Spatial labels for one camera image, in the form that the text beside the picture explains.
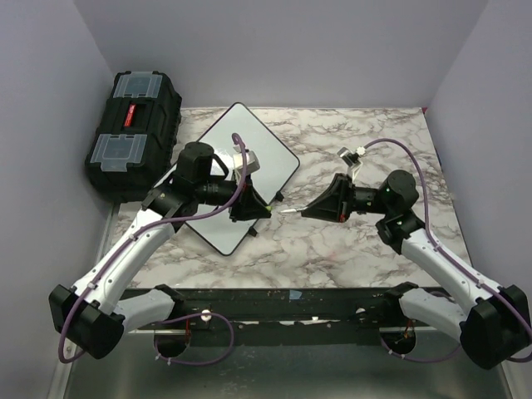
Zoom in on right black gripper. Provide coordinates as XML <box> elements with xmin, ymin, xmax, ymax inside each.
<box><xmin>302</xmin><ymin>173</ymin><xmax>392</xmax><ymax>223</ymax></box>

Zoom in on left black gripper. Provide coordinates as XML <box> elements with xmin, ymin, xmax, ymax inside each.
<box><xmin>195</xmin><ymin>169</ymin><xmax>272</xmax><ymax>222</ymax></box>

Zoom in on white marker pen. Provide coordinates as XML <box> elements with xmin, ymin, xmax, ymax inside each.
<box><xmin>280</xmin><ymin>208</ymin><xmax>305</xmax><ymax>214</ymax></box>

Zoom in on white whiteboard black frame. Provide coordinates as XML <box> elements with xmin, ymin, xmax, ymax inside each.
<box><xmin>187</xmin><ymin>102</ymin><xmax>300</xmax><ymax>256</ymax></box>

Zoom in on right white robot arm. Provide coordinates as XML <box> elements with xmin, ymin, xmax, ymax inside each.
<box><xmin>300</xmin><ymin>170</ymin><xmax>531</xmax><ymax>370</ymax></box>

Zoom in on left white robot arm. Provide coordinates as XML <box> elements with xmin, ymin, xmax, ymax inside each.
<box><xmin>48</xmin><ymin>134</ymin><xmax>271</xmax><ymax>364</ymax></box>

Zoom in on blue tape piece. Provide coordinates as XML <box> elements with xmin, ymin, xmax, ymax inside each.
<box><xmin>288</xmin><ymin>290</ymin><xmax>303</xmax><ymax>301</ymax></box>

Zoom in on black plastic toolbox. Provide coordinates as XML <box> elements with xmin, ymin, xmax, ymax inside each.
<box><xmin>85</xmin><ymin>71</ymin><xmax>182</xmax><ymax>204</ymax></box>

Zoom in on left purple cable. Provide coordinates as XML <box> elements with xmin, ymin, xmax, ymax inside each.
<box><xmin>57</xmin><ymin>132</ymin><xmax>254</xmax><ymax>367</ymax></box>

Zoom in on purple cable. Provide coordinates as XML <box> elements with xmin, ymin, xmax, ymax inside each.
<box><xmin>57</xmin><ymin>132</ymin><xmax>254</xmax><ymax>367</ymax></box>
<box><xmin>357</xmin><ymin>138</ymin><xmax>532</xmax><ymax>365</ymax></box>

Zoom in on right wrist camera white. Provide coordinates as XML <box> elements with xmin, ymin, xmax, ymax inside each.
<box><xmin>337</xmin><ymin>146</ymin><xmax>366</xmax><ymax>182</ymax></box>

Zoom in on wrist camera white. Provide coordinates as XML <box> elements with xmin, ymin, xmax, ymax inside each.
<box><xmin>337</xmin><ymin>146</ymin><xmax>366</xmax><ymax>182</ymax></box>
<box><xmin>233</xmin><ymin>150</ymin><xmax>260</xmax><ymax>175</ymax></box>

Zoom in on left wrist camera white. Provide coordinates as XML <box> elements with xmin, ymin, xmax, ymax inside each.
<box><xmin>233</xmin><ymin>150</ymin><xmax>260</xmax><ymax>175</ymax></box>

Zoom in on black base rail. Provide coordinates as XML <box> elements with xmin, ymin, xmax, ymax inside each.
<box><xmin>140</xmin><ymin>288</ymin><xmax>417</xmax><ymax>347</ymax></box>

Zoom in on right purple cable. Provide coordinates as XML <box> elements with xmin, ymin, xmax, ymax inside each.
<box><xmin>357</xmin><ymin>138</ymin><xmax>532</xmax><ymax>365</ymax></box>

